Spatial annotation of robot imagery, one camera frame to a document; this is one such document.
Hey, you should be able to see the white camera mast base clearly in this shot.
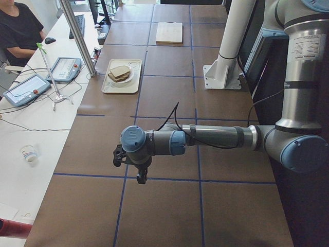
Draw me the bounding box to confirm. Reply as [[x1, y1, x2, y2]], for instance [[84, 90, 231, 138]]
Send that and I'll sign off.
[[203, 57, 242, 90]]

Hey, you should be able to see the metal rod with stand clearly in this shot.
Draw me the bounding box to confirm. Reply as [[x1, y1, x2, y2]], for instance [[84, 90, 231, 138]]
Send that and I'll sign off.
[[36, 42, 74, 111]]

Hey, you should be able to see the aluminium frame post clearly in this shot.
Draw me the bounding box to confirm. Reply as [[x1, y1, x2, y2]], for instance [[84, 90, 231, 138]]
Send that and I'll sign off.
[[59, 0, 97, 77]]

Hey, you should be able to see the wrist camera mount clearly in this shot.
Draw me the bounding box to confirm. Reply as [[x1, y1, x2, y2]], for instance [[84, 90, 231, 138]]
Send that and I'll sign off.
[[113, 144, 127, 167]]

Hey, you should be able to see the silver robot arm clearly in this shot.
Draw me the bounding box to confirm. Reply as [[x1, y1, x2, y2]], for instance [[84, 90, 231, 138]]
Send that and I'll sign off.
[[113, 1, 328, 184]]

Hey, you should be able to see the teach pendant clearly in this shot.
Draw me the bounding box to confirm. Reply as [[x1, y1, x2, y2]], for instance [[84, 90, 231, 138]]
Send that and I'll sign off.
[[50, 57, 82, 84], [3, 74, 50, 107]]

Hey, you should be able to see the black computer mouse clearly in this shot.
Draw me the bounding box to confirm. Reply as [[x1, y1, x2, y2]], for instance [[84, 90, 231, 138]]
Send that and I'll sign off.
[[44, 37, 56, 44]]

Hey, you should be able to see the bread slice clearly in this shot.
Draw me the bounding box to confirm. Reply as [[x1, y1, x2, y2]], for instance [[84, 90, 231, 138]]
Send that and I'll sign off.
[[108, 73, 130, 82], [109, 65, 130, 78]]

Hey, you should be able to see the wooden cutting board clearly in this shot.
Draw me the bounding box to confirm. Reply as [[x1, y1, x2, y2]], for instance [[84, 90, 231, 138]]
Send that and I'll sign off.
[[155, 22, 183, 45]]

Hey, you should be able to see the near teach pendant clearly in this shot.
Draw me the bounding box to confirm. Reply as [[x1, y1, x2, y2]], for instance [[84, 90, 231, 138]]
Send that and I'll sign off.
[[3, 74, 50, 107]]

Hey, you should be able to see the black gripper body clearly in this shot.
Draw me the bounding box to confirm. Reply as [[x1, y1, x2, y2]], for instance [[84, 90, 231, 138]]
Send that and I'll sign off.
[[134, 157, 152, 172]]

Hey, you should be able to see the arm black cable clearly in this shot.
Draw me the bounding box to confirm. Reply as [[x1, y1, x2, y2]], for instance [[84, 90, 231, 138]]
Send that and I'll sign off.
[[156, 101, 180, 131]]

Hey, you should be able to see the cream bear serving tray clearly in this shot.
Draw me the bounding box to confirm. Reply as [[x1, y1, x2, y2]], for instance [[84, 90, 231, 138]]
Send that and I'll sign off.
[[101, 59, 142, 94]]

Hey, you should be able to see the black keyboard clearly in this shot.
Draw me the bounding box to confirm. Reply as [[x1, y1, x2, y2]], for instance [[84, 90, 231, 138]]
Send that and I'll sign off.
[[68, 14, 85, 40]]

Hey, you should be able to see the white round plate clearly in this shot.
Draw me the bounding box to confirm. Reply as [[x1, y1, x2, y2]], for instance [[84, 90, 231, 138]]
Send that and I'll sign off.
[[108, 65, 134, 83]]

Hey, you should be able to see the white camera mast pole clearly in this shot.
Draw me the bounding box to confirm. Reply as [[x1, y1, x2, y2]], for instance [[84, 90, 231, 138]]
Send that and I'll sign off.
[[218, 0, 256, 60]]

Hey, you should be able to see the far teach pendant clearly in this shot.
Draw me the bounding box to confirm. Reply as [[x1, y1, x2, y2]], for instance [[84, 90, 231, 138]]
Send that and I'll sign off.
[[50, 57, 82, 84]]

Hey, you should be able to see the seated person black shirt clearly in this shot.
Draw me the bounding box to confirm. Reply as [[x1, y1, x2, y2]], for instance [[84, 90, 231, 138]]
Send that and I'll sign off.
[[1, 1, 46, 67]]

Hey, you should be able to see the paper cup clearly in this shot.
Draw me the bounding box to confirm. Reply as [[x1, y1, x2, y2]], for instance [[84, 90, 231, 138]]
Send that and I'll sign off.
[[20, 145, 37, 163]]

